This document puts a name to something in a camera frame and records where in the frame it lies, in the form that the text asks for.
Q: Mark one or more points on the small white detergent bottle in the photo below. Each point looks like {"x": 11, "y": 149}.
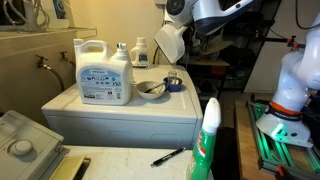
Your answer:
{"x": 139, "y": 55}

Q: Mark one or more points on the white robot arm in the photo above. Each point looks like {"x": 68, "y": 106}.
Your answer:
{"x": 293, "y": 83}

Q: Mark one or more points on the green metal rail frame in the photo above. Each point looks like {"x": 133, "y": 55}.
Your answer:
{"x": 283, "y": 156}

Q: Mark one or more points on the white box with blue label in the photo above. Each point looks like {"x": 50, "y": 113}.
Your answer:
{"x": 60, "y": 10}

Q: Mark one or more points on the black clamp with orange grip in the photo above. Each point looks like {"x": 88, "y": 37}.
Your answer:
{"x": 291, "y": 41}

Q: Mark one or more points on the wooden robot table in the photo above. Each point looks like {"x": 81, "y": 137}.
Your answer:
{"x": 245, "y": 143}

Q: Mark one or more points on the black storage rack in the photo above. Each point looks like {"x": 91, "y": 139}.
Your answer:
{"x": 240, "y": 60}

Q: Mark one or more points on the large white detergent jug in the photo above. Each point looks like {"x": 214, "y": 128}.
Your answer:
{"x": 103, "y": 80}

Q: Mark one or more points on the beige bowl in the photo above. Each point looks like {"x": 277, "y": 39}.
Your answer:
{"x": 150, "y": 93}

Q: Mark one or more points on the white washing machine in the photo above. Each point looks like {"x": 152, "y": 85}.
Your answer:
{"x": 126, "y": 163}

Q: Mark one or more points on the white dryer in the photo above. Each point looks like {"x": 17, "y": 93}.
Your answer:
{"x": 133, "y": 120}

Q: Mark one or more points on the blue round cup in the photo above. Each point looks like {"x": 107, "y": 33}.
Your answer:
{"x": 173, "y": 87}

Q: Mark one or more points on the small clear glass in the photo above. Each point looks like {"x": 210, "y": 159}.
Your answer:
{"x": 172, "y": 76}

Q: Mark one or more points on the black pen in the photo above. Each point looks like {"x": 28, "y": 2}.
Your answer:
{"x": 168, "y": 156}

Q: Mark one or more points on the metal wall faucet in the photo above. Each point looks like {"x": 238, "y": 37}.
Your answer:
{"x": 63, "y": 56}
{"x": 40, "y": 61}

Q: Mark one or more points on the white dust pan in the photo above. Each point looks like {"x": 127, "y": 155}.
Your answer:
{"x": 170, "y": 43}

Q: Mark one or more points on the green spray bottle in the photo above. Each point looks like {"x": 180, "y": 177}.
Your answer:
{"x": 203, "y": 150}

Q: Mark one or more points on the round washer control knob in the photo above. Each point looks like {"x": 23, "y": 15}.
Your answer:
{"x": 21, "y": 147}

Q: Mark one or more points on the beige wall shelf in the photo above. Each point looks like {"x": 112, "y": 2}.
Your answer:
{"x": 50, "y": 32}

